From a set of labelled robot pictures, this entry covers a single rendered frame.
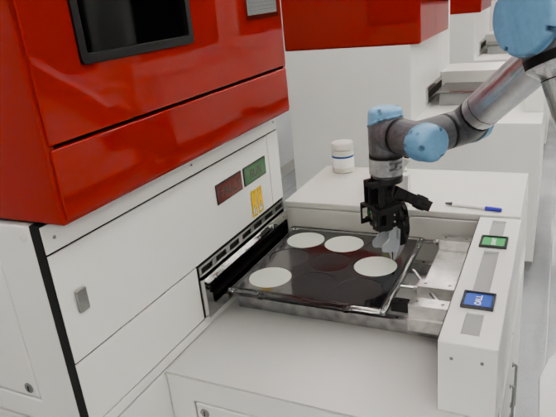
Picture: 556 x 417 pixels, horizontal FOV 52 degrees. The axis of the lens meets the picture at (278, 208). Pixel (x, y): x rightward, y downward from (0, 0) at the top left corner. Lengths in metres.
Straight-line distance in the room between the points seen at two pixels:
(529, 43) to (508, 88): 0.27
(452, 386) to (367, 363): 0.20
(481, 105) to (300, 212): 0.64
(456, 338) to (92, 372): 0.61
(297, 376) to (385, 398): 0.18
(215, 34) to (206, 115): 0.17
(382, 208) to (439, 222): 0.26
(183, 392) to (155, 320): 0.16
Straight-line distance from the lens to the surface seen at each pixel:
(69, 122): 0.88
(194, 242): 1.23
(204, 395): 1.19
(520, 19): 0.87
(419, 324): 1.18
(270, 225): 1.51
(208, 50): 1.18
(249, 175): 1.41
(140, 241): 1.08
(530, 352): 2.69
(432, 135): 1.13
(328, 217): 1.57
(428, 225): 1.49
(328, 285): 1.27
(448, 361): 1.00
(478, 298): 1.09
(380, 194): 1.26
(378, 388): 1.10
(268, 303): 1.34
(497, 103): 1.15
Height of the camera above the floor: 1.51
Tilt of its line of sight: 20 degrees down
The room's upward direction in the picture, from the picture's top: 6 degrees counter-clockwise
